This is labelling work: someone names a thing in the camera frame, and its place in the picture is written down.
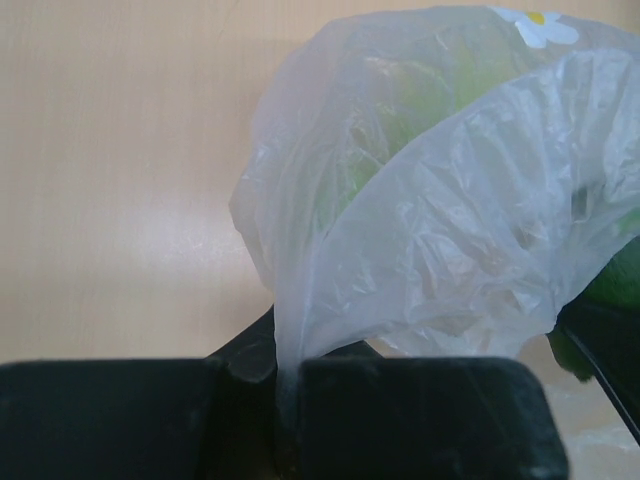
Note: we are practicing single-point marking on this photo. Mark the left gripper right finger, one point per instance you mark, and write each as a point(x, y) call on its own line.
point(364, 416)

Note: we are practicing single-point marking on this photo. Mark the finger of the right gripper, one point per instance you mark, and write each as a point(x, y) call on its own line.
point(610, 345)

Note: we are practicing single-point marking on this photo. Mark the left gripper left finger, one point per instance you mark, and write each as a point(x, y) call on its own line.
point(176, 418)

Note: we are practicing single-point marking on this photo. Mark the dark green fruit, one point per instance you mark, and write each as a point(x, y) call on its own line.
point(608, 268)

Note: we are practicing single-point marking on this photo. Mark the clear plastic bag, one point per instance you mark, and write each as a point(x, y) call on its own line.
point(457, 246)

